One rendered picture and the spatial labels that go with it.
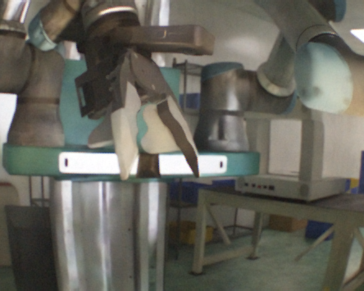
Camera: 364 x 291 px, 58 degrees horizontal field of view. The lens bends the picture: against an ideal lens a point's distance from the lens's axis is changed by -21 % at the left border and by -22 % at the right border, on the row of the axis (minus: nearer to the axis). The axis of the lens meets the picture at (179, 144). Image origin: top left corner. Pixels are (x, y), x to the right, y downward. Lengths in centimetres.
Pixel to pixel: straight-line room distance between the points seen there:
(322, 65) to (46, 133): 56
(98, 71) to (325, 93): 25
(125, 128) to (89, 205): 71
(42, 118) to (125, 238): 50
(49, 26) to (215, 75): 56
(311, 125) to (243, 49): 249
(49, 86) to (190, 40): 43
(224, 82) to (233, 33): 371
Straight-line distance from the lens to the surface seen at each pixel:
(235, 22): 478
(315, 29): 45
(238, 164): 98
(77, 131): 94
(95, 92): 44
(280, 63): 93
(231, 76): 101
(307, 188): 242
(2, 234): 297
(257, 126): 276
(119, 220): 110
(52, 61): 79
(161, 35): 42
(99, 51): 48
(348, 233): 223
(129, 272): 117
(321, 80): 37
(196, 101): 357
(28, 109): 77
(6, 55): 71
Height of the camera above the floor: 114
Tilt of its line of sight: 1 degrees down
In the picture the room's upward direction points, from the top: 3 degrees clockwise
